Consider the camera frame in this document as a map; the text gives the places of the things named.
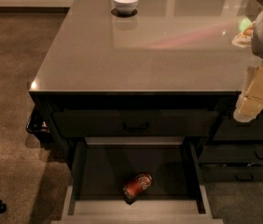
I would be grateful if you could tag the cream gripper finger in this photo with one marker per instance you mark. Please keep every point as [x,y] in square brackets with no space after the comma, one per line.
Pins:
[244,38]
[250,101]

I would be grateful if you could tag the red coke can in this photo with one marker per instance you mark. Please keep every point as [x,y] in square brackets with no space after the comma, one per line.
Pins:
[137,184]

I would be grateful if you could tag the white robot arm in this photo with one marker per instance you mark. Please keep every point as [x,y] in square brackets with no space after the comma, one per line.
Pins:
[257,38]

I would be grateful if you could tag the white ceramic bowl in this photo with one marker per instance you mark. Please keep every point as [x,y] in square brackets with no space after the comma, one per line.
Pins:
[125,6]

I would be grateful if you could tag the right column top drawer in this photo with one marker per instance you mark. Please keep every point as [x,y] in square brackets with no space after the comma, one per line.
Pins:
[230,129]

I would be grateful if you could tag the black side towel handle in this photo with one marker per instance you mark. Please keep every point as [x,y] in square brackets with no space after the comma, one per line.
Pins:
[36,124]

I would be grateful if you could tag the dark top drawer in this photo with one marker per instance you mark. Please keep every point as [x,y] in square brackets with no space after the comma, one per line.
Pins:
[82,123]

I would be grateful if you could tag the open middle drawer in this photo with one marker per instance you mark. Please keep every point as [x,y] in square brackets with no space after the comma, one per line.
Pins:
[121,181]

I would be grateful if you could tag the dark cabinet counter unit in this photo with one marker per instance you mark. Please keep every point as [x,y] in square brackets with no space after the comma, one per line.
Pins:
[166,55]

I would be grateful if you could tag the right column bottom drawer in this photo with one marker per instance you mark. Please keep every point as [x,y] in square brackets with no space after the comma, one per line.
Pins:
[232,174]

